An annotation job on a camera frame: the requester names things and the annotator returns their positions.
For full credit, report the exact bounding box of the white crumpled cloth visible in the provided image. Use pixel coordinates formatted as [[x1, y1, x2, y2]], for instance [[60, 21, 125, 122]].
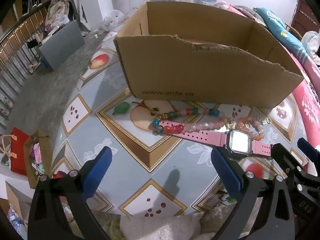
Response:
[[301, 31, 320, 65]]

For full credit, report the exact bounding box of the pink floral blanket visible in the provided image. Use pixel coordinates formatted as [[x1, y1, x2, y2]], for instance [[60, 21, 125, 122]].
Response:
[[215, 1, 320, 155]]

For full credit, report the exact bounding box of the red paper bag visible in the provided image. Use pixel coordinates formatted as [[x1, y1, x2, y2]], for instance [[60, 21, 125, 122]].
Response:
[[0, 127, 30, 177]]

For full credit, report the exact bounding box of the pink strap digital watch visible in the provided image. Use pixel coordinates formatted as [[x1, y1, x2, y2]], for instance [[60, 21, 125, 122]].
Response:
[[156, 120, 274, 160]]

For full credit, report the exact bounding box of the metal stair railing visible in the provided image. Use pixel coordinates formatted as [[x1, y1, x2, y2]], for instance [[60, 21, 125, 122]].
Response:
[[0, 1, 53, 128]]

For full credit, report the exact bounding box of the white fuzzy clothing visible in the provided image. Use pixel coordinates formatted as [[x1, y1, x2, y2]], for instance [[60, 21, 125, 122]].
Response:
[[120, 214, 203, 240]]

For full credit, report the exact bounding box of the brown paper bag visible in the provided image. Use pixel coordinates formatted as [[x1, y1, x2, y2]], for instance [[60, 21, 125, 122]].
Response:
[[23, 130, 54, 189]]

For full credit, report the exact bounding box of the brown cardboard box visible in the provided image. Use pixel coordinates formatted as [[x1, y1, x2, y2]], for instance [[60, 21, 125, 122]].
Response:
[[114, 1, 305, 109]]

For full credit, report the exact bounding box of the grey brown blanket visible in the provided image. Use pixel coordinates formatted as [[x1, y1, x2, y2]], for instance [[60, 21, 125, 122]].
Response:
[[235, 5, 267, 27]]

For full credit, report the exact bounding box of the white plastic bag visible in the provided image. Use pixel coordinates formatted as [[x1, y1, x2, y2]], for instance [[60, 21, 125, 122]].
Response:
[[100, 9, 125, 32]]

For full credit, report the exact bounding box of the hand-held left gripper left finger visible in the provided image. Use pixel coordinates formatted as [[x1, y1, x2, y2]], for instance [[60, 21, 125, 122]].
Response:
[[27, 146, 112, 240]]

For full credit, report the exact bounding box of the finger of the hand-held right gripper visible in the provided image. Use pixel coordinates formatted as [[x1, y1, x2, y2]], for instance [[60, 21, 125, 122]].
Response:
[[297, 137, 320, 178], [271, 143, 310, 188]]

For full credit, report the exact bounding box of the brown wooden door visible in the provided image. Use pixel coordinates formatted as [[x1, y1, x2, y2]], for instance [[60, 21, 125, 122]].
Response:
[[291, 0, 320, 34]]

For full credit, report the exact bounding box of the multicoloured bead bracelet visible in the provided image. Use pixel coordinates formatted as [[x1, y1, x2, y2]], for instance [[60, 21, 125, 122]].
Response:
[[151, 107, 230, 135]]

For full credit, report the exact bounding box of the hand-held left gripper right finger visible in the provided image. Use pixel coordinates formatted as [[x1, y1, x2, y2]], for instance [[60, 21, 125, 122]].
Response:
[[211, 146, 298, 240]]

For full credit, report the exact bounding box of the teal printed pillow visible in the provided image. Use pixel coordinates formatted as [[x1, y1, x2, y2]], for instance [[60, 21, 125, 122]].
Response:
[[255, 7, 310, 60]]

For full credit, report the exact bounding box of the pink bead bracelet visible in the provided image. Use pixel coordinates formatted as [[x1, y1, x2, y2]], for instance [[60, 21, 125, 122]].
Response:
[[226, 116, 266, 141]]

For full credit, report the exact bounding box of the heap of light clothes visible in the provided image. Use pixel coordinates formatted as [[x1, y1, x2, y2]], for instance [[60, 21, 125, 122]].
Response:
[[45, 0, 75, 28]]

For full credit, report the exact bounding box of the grey panel box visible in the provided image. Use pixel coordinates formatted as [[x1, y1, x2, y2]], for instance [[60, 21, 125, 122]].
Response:
[[36, 19, 85, 71]]

